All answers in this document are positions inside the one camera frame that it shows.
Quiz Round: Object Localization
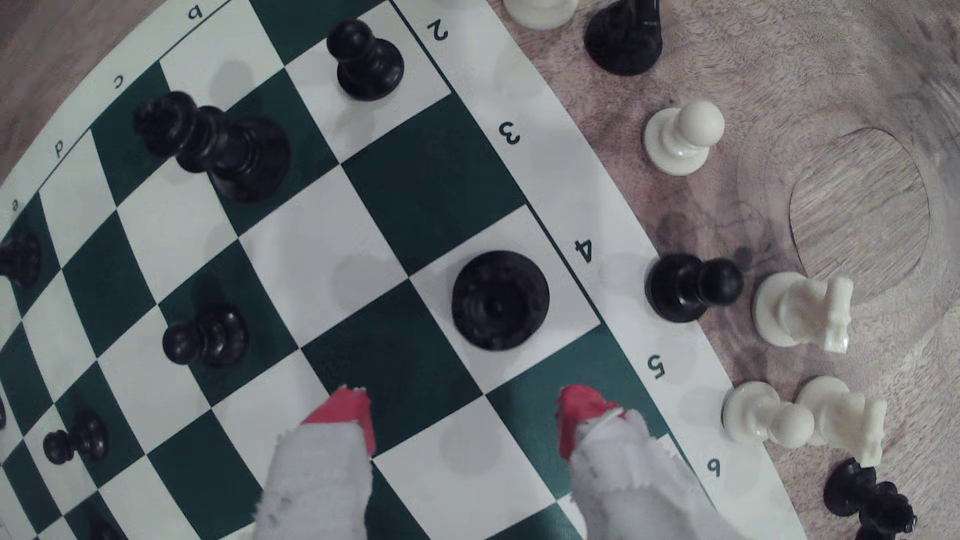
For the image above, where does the white pawn chess piece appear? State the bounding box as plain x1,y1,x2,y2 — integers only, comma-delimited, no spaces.
721,381,816,450
642,100,726,177

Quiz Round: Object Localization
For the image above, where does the green white chess mat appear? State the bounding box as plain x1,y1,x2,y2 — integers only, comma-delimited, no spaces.
0,0,807,540

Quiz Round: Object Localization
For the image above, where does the black rook chess piece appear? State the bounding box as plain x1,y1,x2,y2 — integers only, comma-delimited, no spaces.
0,228,42,288

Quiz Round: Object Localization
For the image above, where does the black crowned chess piece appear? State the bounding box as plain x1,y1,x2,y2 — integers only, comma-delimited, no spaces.
451,250,551,352

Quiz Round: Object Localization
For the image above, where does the white knight chess piece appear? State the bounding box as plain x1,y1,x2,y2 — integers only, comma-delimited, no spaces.
795,375,888,468
752,271,855,355

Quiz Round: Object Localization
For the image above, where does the black knight chess piece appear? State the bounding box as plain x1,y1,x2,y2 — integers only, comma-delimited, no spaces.
583,0,664,77

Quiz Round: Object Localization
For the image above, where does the white rook chess piece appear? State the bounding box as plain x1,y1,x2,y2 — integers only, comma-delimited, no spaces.
502,0,580,31

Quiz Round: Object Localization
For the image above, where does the black bishop chess piece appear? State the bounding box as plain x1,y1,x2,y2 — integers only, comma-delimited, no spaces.
822,458,918,540

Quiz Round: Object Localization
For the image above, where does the black pawn chess piece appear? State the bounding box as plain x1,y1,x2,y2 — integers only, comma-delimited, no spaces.
42,410,109,465
645,253,745,324
326,19,405,102
162,303,249,369

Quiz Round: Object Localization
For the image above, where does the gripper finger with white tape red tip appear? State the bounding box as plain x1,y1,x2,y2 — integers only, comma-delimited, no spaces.
253,386,377,540
557,384,744,540

